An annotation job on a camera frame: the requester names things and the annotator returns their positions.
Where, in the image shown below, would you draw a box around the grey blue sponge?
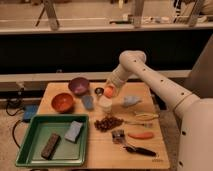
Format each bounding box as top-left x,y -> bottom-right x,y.
64,121 -> 83,142

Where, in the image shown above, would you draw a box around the brown grape bunch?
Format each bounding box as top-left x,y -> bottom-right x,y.
94,116 -> 123,132

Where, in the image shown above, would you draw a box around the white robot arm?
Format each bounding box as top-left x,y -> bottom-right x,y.
106,50 -> 213,171

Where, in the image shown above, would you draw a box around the orange bowl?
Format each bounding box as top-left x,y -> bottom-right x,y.
51,93 -> 74,113

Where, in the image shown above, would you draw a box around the small metal cup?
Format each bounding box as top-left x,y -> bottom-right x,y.
94,87 -> 104,97

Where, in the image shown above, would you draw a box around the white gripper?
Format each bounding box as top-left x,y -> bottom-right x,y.
106,65 -> 128,95

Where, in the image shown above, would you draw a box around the white paper cup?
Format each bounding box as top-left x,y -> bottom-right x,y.
99,96 -> 112,114

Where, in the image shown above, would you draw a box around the black cable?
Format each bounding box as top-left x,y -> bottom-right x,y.
5,97 -> 25,117

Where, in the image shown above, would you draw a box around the wooden board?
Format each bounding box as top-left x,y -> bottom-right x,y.
35,81 -> 171,170

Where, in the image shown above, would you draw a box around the blue box on floor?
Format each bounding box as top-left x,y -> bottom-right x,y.
22,105 -> 38,123

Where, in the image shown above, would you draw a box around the orange apple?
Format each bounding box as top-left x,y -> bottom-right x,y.
104,86 -> 114,98

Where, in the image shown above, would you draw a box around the purple bowl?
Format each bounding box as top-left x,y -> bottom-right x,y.
68,77 -> 90,96

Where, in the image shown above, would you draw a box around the grey toy elephant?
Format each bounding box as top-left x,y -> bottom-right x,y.
122,96 -> 141,107

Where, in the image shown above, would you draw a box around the yellow tongs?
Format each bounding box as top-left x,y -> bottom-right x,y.
135,112 -> 159,121

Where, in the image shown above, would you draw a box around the green plastic tray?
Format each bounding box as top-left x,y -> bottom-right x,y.
15,114 -> 89,168

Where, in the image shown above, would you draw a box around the dark brown sponge block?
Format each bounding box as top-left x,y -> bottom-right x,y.
41,133 -> 61,160

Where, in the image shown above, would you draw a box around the blue cloth piece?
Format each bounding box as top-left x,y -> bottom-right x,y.
81,95 -> 94,110

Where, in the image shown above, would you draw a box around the orange carrot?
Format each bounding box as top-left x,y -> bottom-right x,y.
127,132 -> 154,140

